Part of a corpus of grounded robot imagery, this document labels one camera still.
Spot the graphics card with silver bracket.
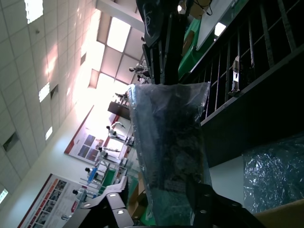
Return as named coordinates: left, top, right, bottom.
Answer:
left=228, top=54, right=256, bottom=97
left=147, top=95, right=205, bottom=198

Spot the brown open cardboard box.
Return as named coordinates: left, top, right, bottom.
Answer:
left=251, top=198, right=304, bottom=228

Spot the black slotted plastic container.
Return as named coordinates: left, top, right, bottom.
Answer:
left=178, top=0, right=304, bottom=168

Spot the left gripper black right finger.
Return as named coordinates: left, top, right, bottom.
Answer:
left=187, top=182, right=264, bottom=228

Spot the red framed wall poster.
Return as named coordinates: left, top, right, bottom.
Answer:
left=18, top=173, right=86, bottom=228
left=64, top=104, right=133, bottom=164

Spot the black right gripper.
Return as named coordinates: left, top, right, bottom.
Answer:
left=135, top=0, right=190, bottom=85

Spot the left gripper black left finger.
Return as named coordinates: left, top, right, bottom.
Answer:
left=71, top=177, right=133, bottom=228

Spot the grey antistatic plastic bag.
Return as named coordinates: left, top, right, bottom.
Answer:
left=127, top=82, right=212, bottom=226
left=242, top=133, right=304, bottom=214

